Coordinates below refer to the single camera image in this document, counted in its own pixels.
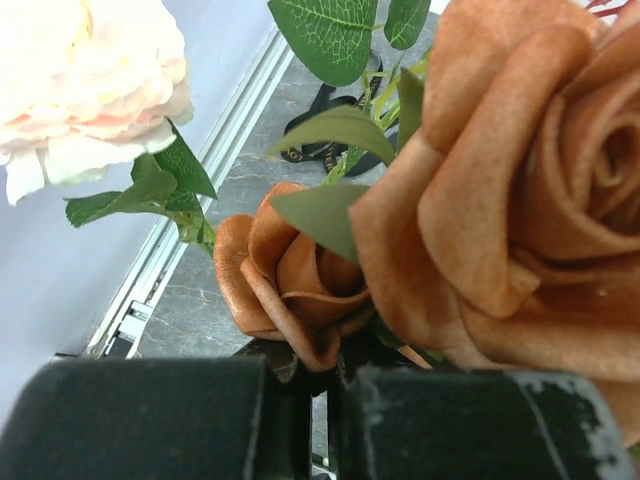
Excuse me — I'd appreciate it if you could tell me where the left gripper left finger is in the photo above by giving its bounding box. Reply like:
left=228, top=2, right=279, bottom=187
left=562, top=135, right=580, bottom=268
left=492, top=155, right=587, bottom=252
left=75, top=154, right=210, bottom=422
left=1, top=342, right=310, bottom=479

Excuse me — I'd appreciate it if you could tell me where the white rose stem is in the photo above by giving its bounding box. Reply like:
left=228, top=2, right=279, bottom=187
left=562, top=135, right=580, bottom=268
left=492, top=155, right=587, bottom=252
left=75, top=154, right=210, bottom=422
left=267, top=1, right=431, bottom=132

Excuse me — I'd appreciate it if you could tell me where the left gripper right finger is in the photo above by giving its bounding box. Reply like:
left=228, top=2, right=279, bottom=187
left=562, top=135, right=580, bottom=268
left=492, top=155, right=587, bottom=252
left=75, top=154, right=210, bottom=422
left=327, top=365, right=638, bottom=479

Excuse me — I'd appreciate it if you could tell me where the black ribbon gold lettering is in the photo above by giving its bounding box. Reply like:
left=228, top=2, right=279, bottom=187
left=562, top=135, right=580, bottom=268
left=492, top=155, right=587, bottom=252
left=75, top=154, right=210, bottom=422
left=276, top=51, right=399, bottom=177

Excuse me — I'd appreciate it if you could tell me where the pink rose stem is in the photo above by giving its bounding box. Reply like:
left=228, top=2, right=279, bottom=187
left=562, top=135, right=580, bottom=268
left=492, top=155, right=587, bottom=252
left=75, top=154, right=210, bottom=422
left=1, top=1, right=216, bottom=252

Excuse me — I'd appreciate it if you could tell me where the brown rose stem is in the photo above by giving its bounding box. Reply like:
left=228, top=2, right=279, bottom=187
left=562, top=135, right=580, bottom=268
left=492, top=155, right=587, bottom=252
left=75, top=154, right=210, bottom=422
left=214, top=1, right=639, bottom=445

